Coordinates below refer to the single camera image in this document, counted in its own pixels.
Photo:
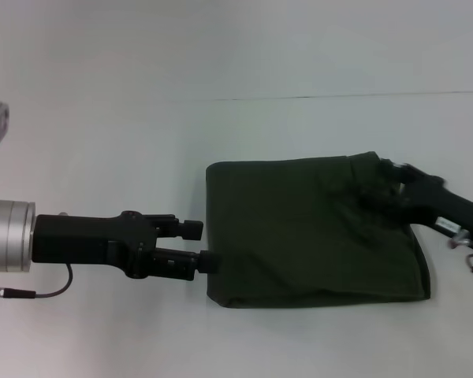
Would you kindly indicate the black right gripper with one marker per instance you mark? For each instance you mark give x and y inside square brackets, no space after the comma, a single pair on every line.
[449,201]

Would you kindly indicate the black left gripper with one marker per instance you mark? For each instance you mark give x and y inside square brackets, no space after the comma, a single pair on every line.
[90,242]

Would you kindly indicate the dark green FREE t-shirt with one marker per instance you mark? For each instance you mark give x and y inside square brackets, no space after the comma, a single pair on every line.
[319,228]

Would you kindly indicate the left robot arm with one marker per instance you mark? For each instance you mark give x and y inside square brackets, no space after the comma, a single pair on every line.
[8,236]

